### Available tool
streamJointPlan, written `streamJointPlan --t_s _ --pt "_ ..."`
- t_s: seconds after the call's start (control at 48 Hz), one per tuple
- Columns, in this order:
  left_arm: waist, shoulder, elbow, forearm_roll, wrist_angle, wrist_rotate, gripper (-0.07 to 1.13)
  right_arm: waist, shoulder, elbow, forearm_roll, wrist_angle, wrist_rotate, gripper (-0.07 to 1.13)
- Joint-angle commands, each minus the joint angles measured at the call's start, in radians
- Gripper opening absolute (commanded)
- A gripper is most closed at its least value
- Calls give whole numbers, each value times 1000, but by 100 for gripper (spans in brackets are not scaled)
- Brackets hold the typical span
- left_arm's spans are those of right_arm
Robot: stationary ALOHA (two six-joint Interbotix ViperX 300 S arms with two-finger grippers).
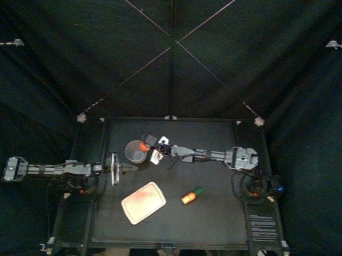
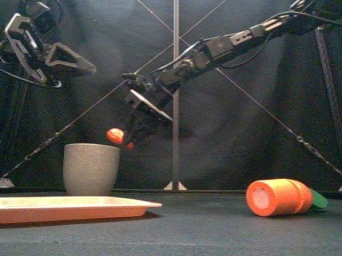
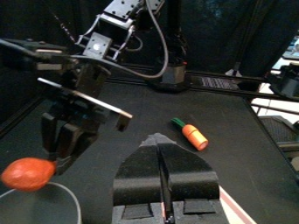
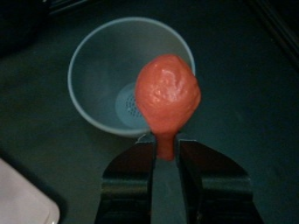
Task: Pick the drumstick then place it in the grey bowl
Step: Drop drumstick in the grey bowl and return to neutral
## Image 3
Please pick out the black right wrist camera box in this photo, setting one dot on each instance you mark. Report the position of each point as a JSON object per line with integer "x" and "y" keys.
{"x": 22, "y": 54}

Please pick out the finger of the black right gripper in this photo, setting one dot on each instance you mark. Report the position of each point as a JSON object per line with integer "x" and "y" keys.
{"x": 49, "y": 134}
{"x": 76, "y": 143}

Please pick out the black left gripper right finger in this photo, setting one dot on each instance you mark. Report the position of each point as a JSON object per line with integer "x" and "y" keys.
{"x": 191, "y": 178}

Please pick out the black mesh office chair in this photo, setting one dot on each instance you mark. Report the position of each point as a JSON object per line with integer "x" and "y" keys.
{"x": 277, "y": 128}

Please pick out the black cloth curtain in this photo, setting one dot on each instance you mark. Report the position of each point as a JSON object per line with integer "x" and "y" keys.
{"x": 233, "y": 29}

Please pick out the black robot base unit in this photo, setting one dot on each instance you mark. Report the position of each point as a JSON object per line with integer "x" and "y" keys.
{"x": 287, "y": 81}

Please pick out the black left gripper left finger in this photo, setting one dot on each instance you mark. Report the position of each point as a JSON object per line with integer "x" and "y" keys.
{"x": 136, "y": 175}

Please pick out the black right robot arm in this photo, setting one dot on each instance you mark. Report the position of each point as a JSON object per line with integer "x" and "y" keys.
{"x": 116, "y": 13}

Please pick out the black aluminium frame rail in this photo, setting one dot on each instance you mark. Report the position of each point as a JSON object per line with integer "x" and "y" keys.
{"x": 233, "y": 87}

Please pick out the orange toy carrot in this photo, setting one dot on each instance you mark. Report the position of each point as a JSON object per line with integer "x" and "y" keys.
{"x": 193, "y": 135}

